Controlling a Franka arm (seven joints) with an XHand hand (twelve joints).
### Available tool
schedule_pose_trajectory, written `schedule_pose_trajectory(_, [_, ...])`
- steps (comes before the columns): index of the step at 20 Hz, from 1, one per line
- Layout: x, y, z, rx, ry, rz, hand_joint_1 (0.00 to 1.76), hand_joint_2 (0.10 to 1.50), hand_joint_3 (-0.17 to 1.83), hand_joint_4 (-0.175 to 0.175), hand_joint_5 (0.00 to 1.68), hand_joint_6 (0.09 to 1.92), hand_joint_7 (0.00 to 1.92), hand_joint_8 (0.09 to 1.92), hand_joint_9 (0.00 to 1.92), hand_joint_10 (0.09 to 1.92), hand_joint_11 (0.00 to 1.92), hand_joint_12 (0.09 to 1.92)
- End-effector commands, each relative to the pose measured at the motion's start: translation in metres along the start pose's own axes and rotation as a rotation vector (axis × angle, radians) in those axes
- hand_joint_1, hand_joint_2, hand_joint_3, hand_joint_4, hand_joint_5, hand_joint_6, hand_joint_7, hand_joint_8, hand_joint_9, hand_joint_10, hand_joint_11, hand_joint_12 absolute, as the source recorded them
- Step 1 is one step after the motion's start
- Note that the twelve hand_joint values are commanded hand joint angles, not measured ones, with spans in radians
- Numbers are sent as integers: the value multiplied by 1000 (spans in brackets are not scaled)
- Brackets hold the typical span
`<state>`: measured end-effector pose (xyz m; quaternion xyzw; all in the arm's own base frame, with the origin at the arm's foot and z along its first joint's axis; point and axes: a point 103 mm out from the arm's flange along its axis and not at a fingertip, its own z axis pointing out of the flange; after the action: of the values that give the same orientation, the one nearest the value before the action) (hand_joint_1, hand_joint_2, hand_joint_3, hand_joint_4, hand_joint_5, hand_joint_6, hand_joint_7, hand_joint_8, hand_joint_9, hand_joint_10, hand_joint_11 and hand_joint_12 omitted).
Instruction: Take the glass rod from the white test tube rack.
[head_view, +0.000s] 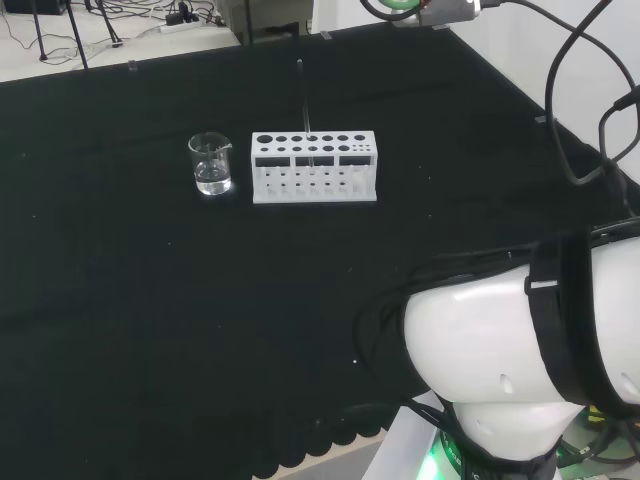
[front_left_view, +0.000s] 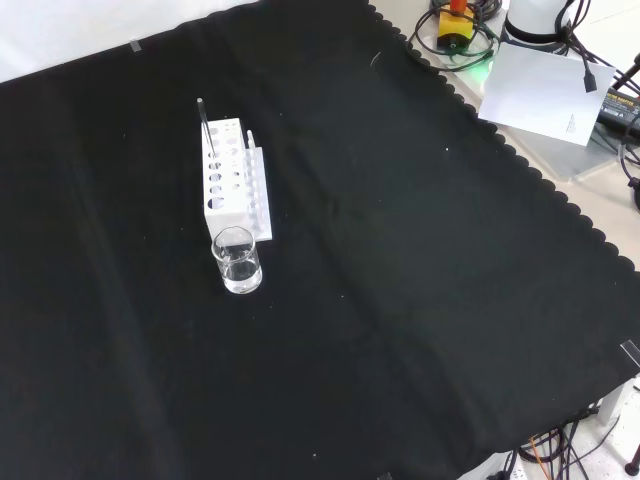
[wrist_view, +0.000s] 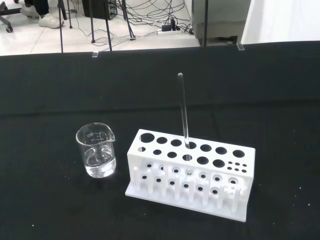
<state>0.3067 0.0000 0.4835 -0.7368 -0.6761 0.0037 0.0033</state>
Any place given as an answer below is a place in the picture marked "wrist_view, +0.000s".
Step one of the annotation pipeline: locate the black upright pole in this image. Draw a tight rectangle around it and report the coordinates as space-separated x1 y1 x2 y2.
203 0 209 47

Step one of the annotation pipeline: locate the black tripod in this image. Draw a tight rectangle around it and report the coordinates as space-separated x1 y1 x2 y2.
89 0 137 52
56 0 74 54

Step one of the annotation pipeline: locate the black computer box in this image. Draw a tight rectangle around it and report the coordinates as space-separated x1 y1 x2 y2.
81 0 119 21

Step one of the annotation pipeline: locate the white power strip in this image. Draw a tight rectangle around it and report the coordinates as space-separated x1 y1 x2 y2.
157 29 183 36

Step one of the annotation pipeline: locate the white test tube rack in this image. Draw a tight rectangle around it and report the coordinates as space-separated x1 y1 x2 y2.
124 128 256 223

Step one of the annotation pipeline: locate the grey cabinet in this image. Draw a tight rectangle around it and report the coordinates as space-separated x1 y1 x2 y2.
191 0 252 47

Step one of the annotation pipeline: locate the black office chair base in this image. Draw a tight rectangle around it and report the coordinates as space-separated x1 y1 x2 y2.
0 0 24 33

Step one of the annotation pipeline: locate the person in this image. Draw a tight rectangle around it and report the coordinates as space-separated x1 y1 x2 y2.
19 0 65 29

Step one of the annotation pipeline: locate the black bench cloth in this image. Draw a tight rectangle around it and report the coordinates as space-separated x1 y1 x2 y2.
0 39 320 240

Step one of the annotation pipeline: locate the clear glass beaker with water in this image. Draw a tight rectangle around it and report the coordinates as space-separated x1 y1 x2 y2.
75 122 117 179

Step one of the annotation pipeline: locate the floor cable tangle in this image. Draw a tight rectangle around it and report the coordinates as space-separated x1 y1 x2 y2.
72 0 196 47

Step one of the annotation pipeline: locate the black power adapter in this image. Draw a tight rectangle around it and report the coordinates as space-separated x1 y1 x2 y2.
161 15 181 32

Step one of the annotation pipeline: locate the pale board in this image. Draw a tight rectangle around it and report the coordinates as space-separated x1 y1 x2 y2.
239 0 320 46

